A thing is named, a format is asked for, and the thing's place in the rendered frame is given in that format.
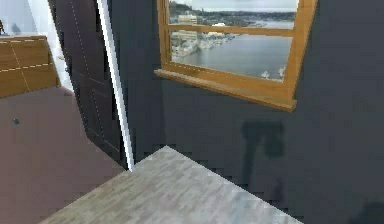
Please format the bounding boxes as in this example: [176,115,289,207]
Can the wooden framed window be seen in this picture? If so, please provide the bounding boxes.
[153,0,319,113]

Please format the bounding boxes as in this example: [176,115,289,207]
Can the dark room door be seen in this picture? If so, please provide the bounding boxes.
[47,0,129,170]

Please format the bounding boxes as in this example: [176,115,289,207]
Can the brown wooden cupboard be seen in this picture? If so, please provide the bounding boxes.
[0,34,62,100]

